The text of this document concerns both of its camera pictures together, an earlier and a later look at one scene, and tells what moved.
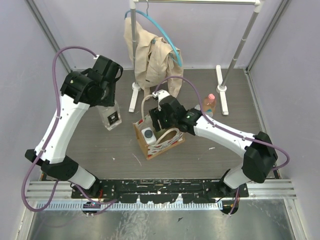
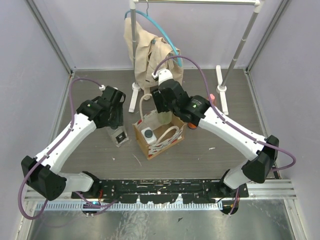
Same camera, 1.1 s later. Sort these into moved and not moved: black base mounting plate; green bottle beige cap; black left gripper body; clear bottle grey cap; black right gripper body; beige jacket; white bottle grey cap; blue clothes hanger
Moved: black right gripper body; black left gripper body; green bottle beige cap; clear bottle grey cap
Not moved: black base mounting plate; white bottle grey cap; beige jacket; blue clothes hanger
